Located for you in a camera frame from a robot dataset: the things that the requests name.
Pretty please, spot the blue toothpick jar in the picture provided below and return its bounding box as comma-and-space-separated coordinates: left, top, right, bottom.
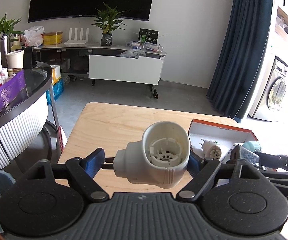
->
242, 141, 261, 152

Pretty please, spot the white plug-in holder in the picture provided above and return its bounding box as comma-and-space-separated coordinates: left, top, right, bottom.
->
113, 121, 190, 189

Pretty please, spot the white mosquito repellent plug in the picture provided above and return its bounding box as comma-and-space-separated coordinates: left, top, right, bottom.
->
199, 139, 222, 160

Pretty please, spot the orange white cardboard box lid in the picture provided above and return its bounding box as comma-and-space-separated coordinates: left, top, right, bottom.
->
188, 119, 258, 163

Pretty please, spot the red white leaning board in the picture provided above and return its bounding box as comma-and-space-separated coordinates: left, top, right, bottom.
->
57, 126, 67, 153

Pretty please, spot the washing machine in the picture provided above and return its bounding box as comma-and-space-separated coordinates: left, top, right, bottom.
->
248, 56, 288, 122

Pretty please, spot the dark blue curtain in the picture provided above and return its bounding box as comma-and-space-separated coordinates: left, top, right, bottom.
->
206, 0, 273, 122

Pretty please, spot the blue plastic bag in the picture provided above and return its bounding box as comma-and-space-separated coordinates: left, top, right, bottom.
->
46, 78, 64, 105

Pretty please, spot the round black white side table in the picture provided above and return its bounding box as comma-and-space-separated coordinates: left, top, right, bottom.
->
0, 62, 56, 170

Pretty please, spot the cardboard box on floor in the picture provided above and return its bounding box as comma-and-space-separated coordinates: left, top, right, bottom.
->
51, 65, 61, 85

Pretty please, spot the purple gift box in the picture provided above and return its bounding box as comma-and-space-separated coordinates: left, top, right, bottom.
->
0, 70, 26, 113

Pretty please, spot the white tv cabinet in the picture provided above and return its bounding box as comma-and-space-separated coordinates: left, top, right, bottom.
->
34, 43, 166, 99

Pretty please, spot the white wifi router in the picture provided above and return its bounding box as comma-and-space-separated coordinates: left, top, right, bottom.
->
64, 28, 89, 45

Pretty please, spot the white paper cup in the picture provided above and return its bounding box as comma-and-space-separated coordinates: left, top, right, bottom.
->
6, 50, 24, 69

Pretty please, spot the yellow box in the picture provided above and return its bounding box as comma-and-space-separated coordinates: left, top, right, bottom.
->
43, 31, 62, 46

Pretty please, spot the white plastic bag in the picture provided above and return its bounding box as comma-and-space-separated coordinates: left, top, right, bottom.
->
22, 25, 45, 47

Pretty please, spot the black framed display card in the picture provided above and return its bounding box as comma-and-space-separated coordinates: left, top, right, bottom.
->
138, 28, 159, 44

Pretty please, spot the potted plant in dark vase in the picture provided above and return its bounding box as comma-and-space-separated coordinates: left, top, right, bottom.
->
92, 3, 126, 47

